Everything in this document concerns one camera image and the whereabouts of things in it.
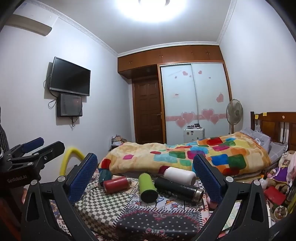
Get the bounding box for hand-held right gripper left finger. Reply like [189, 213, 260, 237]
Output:
[21, 152, 99, 241]

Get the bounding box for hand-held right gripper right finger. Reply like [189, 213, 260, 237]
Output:
[193, 153, 271, 241]

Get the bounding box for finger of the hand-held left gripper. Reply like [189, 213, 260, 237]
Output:
[10, 137, 45, 154]
[22, 141, 65, 164]

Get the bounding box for white cup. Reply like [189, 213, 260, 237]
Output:
[164, 167, 197, 186]

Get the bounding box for black steel cup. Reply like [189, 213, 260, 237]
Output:
[154, 176, 204, 203]

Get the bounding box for red cup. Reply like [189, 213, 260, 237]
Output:
[103, 176, 132, 194]

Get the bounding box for green cup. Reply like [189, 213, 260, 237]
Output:
[138, 173, 159, 203]

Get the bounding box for yellow foam tube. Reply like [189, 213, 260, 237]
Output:
[59, 146, 84, 177]

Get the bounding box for teal bottle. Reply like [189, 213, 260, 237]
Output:
[98, 168, 114, 189]

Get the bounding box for dark striped cloth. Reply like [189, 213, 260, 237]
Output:
[0, 107, 10, 151]

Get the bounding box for grey checkered cloth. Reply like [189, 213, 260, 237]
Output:
[74, 178, 139, 233]

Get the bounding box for small white cabinet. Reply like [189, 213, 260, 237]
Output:
[184, 128, 206, 143]

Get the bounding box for pile of clothes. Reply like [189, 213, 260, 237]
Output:
[111, 134, 128, 146]

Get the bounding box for colourful patchwork blanket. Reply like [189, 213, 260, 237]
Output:
[98, 132, 271, 177]

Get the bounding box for floral patterned bed sheet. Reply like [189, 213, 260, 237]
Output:
[46, 171, 235, 241]

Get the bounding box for grey printed pillow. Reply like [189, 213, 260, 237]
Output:
[240, 127, 271, 151]

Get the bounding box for red box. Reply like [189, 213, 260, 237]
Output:
[264, 186, 287, 206]

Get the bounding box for standing fan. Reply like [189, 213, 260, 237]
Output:
[226, 99, 243, 135]

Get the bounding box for grey plaid pillow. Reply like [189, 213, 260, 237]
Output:
[268, 141, 288, 161]

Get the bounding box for plush toy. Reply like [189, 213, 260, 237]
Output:
[266, 151, 296, 186]

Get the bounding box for round tin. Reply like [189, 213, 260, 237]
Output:
[274, 205, 288, 221]

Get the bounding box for wooden bed headboard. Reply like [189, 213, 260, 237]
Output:
[250, 111, 296, 152]

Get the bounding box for wooden wardrobe frosted sliding doors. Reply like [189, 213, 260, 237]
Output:
[117, 45, 233, 145]

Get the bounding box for brown wooden door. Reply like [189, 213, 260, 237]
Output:
[132, 77, 166, 144]

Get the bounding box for white air conditioner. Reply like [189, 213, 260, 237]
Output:
[4, 0, 57, 37]

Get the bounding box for round ceiling light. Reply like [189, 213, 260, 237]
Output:
[113, 0, 188, 24]

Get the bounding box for black television cable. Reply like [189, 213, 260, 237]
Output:
[43, 75, 58, 109]

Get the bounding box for small black wall monitor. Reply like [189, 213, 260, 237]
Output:
[57, 93, 83, 118]

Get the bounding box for black wall television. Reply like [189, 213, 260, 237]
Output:
[47, 56, 91, 97]

